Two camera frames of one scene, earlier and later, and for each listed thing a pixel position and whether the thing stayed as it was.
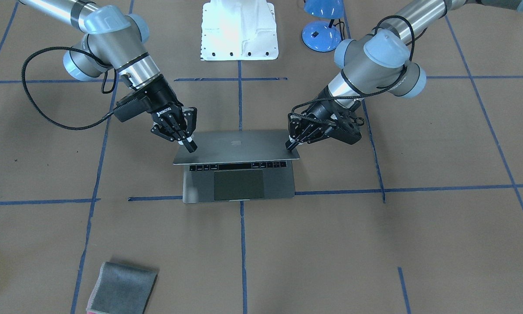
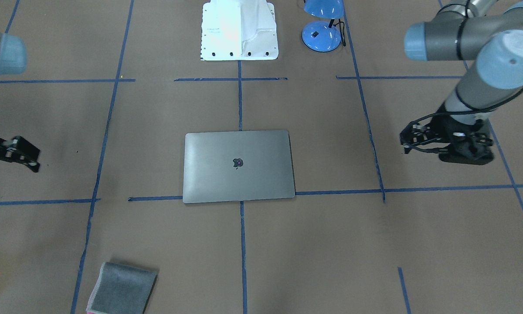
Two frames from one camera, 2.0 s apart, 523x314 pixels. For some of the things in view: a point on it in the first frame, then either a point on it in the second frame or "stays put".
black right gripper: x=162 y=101 to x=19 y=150
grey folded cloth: x=122 y=289 stays put
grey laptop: x=230 y=166 stays put
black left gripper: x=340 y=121 to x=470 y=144
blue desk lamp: x=320 y=36 stays put
